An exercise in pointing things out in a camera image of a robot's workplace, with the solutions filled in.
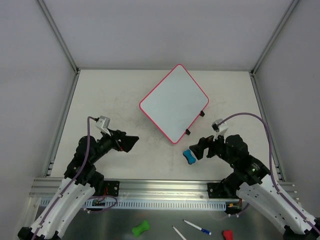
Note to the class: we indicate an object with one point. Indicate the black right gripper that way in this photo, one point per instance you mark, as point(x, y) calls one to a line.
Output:
point(207, 146)

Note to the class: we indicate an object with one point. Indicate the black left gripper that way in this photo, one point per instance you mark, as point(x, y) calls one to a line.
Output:
point(119, 140)

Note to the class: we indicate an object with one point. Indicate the blue whiteboard eraser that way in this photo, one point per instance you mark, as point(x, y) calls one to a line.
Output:
point(189, 156)

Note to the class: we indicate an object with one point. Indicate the pink framed whiteboard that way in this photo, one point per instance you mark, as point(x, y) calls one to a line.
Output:
point(175, 103)

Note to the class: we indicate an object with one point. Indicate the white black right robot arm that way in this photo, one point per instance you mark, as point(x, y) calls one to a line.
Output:
point(252, 182)

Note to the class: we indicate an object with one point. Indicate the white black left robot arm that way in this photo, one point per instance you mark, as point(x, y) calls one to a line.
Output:
point(80, 182)

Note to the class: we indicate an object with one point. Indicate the white marker blue cap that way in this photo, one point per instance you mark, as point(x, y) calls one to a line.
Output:
point(197, 227)

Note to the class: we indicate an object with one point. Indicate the white marker red tip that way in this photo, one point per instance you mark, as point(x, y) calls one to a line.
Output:
point(179, 233)

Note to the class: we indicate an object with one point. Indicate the green bone shaped toy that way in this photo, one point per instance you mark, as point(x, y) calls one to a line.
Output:
point(141, 228)

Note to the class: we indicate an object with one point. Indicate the red toy piece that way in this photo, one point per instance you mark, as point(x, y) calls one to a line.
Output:
point(228, 235)

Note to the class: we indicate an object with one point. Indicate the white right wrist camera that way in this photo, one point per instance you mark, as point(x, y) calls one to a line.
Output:
point(220, 127)

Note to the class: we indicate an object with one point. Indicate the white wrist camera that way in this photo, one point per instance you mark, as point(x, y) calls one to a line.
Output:
point(220, 127)
point(103, 125)

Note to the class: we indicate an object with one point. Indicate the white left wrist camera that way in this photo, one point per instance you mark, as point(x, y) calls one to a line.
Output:
point(103, 125)

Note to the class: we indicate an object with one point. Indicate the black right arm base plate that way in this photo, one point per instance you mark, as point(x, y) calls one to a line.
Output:
point(221, 190)

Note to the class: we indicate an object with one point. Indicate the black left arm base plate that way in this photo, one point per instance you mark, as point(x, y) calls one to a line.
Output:
point(111, 188)

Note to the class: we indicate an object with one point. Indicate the white slotted cable duct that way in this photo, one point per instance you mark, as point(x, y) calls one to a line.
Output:
point(151, 204)

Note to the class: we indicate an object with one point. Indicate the aluminium mounting rail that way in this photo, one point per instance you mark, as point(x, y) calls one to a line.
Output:
point(137, 189)

